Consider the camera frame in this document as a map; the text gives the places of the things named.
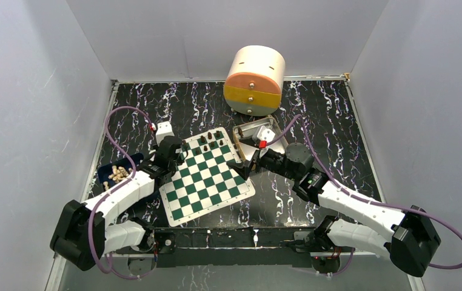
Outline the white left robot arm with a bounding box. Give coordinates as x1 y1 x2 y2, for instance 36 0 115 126
50 136 184 271

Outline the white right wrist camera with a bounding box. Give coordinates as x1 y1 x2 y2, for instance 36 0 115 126
252 125 276 149

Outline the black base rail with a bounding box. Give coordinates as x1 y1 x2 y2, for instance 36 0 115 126
126 227 357 270

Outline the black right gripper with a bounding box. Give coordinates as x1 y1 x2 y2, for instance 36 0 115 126
226 135 299 182

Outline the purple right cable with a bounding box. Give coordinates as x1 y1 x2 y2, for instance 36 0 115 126
261 114 462 276

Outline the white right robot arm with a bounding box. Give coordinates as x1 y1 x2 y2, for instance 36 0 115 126
227 142 441 277

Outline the green white chess board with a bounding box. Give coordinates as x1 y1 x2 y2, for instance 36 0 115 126
159 127 256 227

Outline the blue tin tray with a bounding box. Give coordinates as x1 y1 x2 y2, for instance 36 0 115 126
97 158 133 191

